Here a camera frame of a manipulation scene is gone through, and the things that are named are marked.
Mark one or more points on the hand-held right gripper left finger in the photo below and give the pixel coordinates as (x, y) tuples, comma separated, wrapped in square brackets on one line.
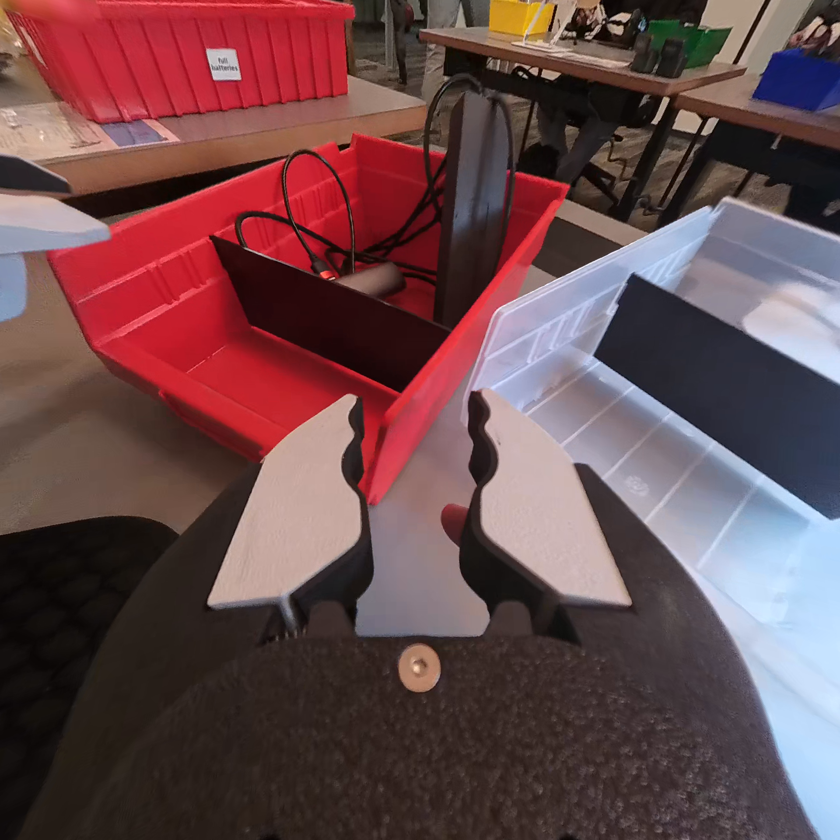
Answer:
[(295, 518)]

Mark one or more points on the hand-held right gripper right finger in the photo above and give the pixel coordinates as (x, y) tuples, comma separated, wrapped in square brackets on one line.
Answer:
[(544, 525)]

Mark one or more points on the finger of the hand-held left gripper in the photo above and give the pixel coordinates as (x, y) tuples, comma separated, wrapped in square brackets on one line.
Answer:
[(39, 220), (26, 177)]

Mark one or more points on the small red plastic bin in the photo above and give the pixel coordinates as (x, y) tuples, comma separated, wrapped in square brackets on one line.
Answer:
[(131, 289)]

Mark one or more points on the clear plastic bin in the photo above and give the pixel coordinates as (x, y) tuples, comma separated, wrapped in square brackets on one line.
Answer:
[(656, 459)]

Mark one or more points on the person's right hand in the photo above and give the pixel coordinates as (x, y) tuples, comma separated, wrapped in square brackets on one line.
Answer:
[(454, 522)]

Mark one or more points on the paper sheet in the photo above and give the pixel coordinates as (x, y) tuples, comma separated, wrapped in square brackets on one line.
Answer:
[(52, 131)]

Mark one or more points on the large red tote white label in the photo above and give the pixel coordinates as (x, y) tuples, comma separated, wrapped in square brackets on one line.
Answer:
[(131, 59)]

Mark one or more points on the black divider panel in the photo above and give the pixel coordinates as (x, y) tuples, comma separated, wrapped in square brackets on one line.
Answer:
[(328, 328), (722, 394), (472, 210)]

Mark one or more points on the black mesh cushion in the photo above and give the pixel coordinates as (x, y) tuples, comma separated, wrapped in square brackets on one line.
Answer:
[(65, 623)]

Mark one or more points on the wooden desk black legs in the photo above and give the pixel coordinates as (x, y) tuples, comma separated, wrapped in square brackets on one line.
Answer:
[(722, 105), (577, 62)]

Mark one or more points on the black battery charger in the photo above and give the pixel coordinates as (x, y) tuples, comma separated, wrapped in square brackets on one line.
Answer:
[(673, 59), (643, 56)]

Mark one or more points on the clear acrylic stand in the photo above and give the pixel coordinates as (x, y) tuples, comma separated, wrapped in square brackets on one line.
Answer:
[(544, 44)]

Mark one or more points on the green plastic bin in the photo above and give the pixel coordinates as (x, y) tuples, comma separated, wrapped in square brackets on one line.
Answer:
[(695, 43)]

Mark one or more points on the blue plastic bin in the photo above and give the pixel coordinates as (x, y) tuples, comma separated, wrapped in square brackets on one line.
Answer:
[(794, 82)]

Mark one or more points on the yellow plastic bin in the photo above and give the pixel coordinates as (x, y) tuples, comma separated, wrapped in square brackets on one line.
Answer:
[(518, 16)]

